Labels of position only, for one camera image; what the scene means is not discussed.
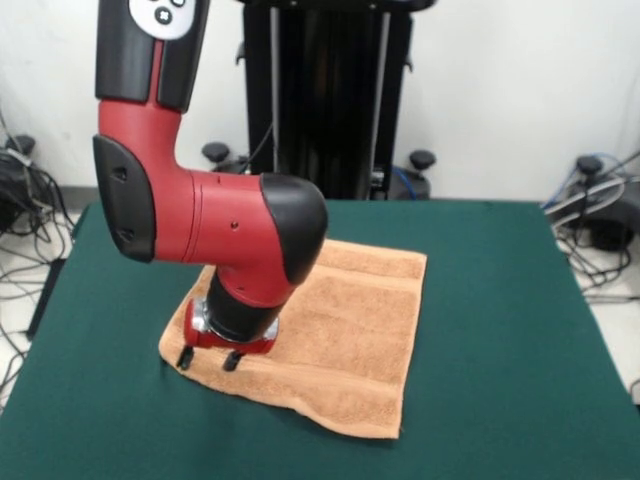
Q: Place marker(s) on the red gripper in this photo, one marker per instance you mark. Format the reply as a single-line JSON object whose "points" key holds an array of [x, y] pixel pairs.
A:
{"points": [[210, 340]]}

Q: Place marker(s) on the tan terry towel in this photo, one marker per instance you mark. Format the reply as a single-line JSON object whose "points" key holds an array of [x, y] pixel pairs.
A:
{"points": [[350, 325]]}

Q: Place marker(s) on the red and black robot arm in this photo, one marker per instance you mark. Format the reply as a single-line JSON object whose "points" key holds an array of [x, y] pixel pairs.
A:
{"points": [[200, 210]]}

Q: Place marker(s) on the dark grey stand base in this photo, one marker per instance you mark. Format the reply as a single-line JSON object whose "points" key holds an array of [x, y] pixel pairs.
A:
{"points": [[607, 220], [12, 195]]}

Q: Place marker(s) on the dark green table cloth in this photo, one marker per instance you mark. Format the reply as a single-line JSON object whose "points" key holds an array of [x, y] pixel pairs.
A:
{"points": [[500, 325]]}

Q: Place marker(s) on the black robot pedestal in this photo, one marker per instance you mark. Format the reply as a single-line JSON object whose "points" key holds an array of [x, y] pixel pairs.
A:
{"points": [[325, 100]]}

